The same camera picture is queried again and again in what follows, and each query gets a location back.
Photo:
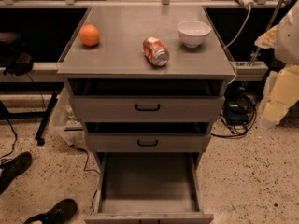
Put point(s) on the middle grey drawer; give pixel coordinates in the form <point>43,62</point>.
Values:
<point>147,137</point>

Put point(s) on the red coke can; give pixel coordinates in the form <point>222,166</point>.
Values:
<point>155,51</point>

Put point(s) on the black table leg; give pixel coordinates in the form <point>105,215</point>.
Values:
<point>43,115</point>

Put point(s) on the black shoe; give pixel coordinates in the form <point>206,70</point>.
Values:
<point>60,213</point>
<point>13,168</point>

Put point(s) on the top grey drawer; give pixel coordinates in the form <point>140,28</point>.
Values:
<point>145,99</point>

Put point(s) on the white bowl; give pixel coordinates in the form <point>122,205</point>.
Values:
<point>193,33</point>

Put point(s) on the clear plastic bag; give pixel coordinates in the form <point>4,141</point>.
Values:
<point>64,123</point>

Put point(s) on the grey drawer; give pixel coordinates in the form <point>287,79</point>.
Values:
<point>148,188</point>
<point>145,99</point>
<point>147,137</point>

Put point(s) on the grey drawer cabinet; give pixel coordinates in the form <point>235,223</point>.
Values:
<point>120,54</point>

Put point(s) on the orange fruit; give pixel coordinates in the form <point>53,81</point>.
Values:
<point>89,35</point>

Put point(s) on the black shoe upper left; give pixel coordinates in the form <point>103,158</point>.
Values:
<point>13,168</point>

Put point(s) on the black shoe lower left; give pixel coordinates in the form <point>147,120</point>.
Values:
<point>60,213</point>

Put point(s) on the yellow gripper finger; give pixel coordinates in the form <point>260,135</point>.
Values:
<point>280,94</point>

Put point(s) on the bottom grey drawer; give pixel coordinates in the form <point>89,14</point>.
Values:
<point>148,188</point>

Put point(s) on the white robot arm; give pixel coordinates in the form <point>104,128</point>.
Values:
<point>283,38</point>

